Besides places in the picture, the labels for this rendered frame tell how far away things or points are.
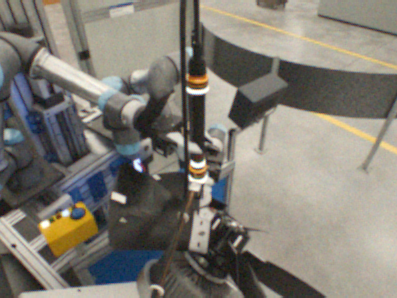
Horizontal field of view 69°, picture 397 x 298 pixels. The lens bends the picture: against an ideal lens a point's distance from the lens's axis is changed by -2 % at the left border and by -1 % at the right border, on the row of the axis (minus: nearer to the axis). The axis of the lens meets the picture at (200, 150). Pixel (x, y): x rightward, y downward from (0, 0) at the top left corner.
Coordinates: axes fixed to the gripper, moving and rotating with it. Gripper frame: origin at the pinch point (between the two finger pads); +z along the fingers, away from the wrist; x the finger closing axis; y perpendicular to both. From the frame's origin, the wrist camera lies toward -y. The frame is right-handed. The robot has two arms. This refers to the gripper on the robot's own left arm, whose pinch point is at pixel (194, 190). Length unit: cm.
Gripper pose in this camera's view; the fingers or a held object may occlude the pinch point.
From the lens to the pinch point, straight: 97.4
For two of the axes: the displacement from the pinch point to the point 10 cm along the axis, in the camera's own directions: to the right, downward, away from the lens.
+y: 9.7, 2.1, -0.9
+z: -2.1, 6.4, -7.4
